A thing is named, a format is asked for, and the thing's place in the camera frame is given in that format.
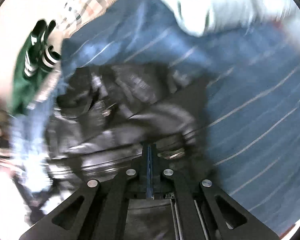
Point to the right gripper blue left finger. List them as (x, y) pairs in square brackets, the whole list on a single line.
[(133, 183)]

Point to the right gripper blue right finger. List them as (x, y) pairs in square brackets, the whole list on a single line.
[(185, 197)]

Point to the black leather jacket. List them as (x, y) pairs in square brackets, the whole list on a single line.
[(101, 121)]

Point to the blue striped bed sheet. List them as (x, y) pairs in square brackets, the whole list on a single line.
[(252, 125)]

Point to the green folded striped garment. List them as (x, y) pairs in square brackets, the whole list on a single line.
[(37, 58)]

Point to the light blue quilt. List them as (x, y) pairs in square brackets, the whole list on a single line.
[(200, 17)]

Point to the plaid checkered blanket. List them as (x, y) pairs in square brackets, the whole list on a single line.
[(77, 13)]

